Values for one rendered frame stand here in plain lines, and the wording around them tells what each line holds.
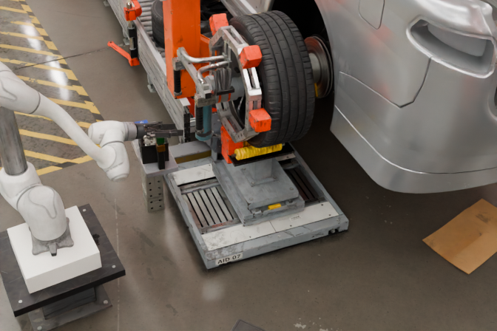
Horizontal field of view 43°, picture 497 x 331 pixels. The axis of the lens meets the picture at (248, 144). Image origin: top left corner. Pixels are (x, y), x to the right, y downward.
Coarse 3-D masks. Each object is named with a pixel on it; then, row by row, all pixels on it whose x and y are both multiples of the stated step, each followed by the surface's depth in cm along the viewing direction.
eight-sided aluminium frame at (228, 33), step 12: (216, 36) 312; (228, 36) 296; (240, 36) 296; (216, 48) 323; (240, 48) 287; (240, 72) 289; (252, 72) 287; (252, 84) 290; (252, 96) 286; (228, 108) 334; (252, 108) 290; (228, 132) 326; (240, 132) 307; (252, 132) 299
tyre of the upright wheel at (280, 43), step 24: (240, 24) 300; (264, 24) 294; (288, 24) 296; (264, 48) 285; (288, 48) 289; (264, 72) 285; (288, 72) 286; (312, 72) 292; (264, 96) 291; (288, 96) 289; (312, 96) 293; (288, 120) 296; (264, 144) 307
